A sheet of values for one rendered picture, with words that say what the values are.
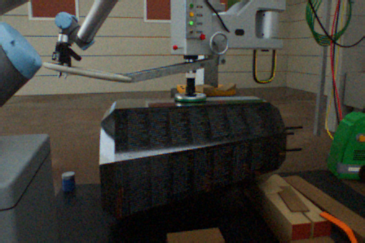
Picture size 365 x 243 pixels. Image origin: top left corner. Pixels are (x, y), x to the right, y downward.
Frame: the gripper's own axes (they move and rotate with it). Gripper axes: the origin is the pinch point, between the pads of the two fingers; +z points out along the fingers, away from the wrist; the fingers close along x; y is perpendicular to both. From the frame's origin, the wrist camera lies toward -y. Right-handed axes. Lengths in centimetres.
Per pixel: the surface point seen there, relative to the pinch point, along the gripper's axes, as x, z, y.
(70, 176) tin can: -25, 82, -38
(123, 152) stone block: 56, 31, -3
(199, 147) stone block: 85, 23, -32
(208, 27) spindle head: 65, -48, -52
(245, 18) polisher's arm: 78, -62, -77
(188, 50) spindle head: 59, -30, -42
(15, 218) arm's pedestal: 94, 25, 72
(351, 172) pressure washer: 163, 39, -182
